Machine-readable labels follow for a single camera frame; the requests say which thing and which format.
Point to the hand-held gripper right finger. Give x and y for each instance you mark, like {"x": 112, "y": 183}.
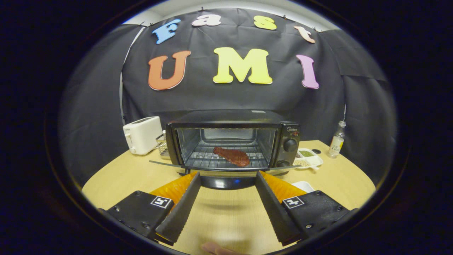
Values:
{"x": 276, "y": 209}

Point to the white bread toaster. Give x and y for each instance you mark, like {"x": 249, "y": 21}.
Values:
{"x": 143, "y": 136}

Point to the white divided condiment dish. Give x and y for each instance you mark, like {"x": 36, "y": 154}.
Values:
{"x": 308, "y": 156}

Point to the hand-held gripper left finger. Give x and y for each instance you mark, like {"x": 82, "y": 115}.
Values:
{"x": 182, "y": 209}

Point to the white rectangular tray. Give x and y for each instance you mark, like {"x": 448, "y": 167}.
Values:
{"x": 303, "y": 186}

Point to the black toaster oven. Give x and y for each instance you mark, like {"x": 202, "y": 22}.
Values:
{"x": 290, "y": 145}

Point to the red raw steak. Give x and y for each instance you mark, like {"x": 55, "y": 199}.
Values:
{"x": 233, "y": 156}

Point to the clear glass bottle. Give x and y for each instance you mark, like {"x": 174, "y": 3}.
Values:
{"x": 336, "y": 143}

